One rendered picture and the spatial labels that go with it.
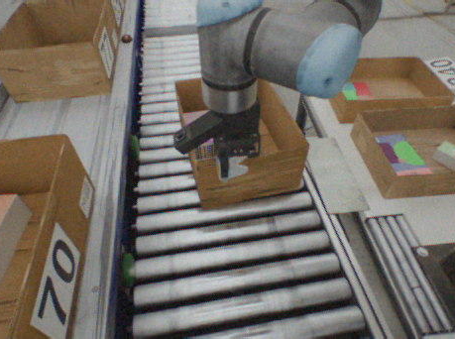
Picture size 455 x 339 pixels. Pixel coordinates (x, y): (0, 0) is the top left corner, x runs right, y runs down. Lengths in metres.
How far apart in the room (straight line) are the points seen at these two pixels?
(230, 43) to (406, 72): 1.16
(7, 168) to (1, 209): 0.10
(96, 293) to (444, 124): 1.16
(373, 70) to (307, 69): 1.07
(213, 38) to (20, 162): 0.50
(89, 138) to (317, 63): 0.71
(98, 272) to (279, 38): 0.51
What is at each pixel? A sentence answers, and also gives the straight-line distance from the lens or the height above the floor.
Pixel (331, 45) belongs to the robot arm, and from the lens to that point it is 0.39.
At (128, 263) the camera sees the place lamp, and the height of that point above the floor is 0.84.
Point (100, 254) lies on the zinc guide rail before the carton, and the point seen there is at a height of 0.89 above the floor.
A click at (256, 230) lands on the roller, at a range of 0.83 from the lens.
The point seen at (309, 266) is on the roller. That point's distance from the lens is 0.80.
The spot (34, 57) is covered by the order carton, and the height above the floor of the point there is 1.02.
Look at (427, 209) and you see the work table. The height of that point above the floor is 0.75.
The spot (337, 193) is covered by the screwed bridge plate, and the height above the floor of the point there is 0.75.
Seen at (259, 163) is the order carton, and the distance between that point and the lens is 0.77.
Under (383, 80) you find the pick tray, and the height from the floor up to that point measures 0.76.
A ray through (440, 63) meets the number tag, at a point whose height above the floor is 0.86.
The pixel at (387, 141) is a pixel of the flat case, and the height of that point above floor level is 0.78.
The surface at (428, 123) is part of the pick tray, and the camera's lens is 1.25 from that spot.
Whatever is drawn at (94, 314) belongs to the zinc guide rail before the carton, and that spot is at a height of 0.89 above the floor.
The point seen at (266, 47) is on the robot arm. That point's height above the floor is 1.28.
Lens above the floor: 1.45
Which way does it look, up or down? 47 degrees down
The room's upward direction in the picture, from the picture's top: straight up
